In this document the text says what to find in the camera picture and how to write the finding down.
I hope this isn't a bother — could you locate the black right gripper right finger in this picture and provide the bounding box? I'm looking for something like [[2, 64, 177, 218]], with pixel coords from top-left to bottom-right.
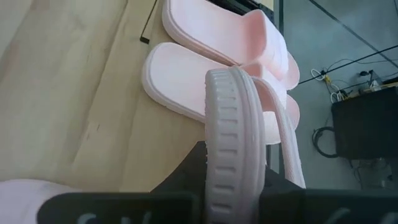
[[258, 167, 398, 224]]

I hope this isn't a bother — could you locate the thin black floor cable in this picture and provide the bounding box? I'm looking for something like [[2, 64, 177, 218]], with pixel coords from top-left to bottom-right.
[[297, 45, 398, 86]]

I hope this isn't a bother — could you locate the black box on floor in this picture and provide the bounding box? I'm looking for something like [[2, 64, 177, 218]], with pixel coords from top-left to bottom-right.
[[330, 85, 398, 160]]

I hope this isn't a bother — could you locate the pink rubber slide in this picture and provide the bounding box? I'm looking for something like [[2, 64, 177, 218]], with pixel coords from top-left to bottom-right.
[[203, 66, 307, 224], [161, 0, 301, 91], [141, 42, 301, 146], [0, 179, 83, 224]]

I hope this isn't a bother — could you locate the coiled black cable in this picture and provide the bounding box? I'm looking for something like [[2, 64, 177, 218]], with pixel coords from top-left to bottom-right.
[[312, 126, 339, 159]]

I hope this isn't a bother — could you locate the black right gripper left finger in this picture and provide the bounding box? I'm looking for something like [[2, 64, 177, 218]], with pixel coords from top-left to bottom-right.
[[36, 141, 208, 224]]

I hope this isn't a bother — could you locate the white looped cable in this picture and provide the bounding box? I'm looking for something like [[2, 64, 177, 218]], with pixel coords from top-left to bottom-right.
[[310, 67, 328, 82]]

